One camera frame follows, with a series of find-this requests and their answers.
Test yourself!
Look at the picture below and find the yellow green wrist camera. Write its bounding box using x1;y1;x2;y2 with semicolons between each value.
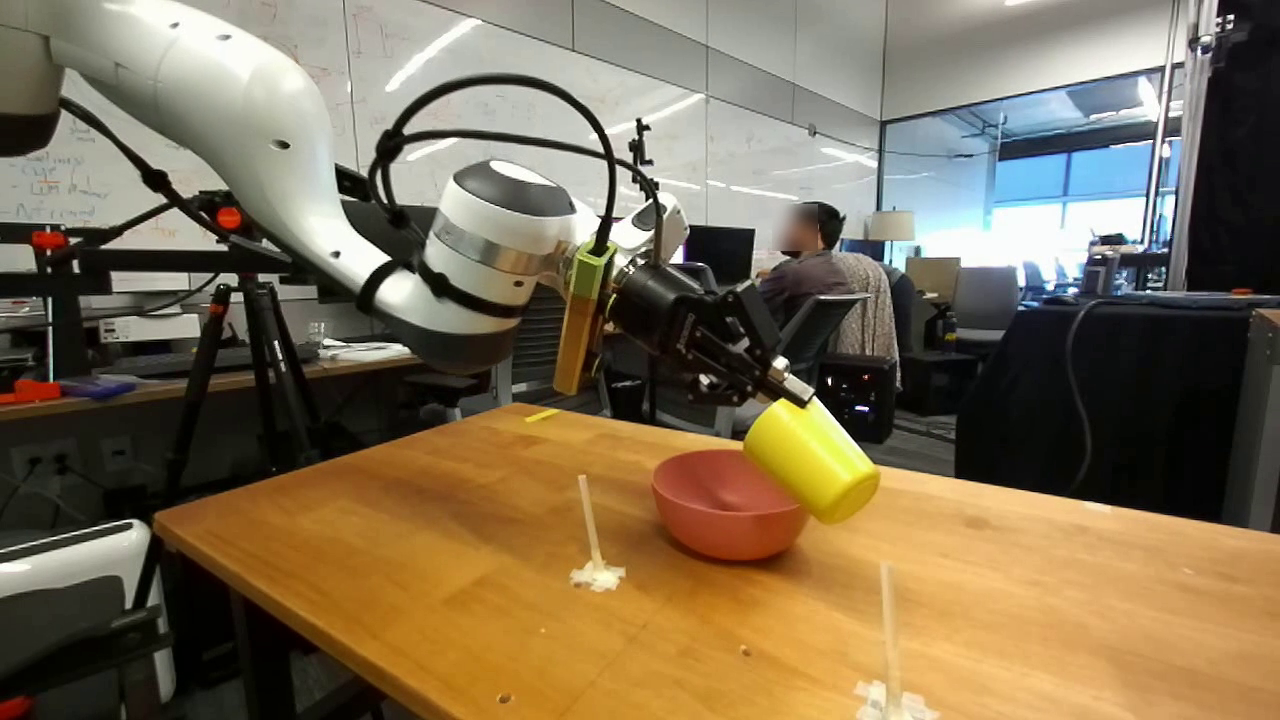
554;248;612;395

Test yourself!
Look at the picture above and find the seated man grey shirt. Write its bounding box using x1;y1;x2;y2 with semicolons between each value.
760;199;902;363

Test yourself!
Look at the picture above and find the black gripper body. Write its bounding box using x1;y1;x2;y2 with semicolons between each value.
610;262;791;395

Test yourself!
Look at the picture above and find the white taped stick near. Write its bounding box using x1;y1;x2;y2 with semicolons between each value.
571;478;624;591

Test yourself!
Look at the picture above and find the white taped stick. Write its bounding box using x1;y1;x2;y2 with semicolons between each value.
571;478;624;591
855;566;941;720

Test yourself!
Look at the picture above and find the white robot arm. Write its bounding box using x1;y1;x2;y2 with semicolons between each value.
0;0;814;402

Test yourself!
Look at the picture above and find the white taped stick far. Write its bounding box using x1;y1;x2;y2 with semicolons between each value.
855;566;941;720

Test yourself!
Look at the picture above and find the pink plastic bowl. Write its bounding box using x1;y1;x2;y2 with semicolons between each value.
653;447;810;565

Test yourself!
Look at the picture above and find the black camera tripod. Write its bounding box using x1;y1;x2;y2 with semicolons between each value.
23;185;338;510

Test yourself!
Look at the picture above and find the yellow plastic cup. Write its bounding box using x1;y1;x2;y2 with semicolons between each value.
743;398;881;523

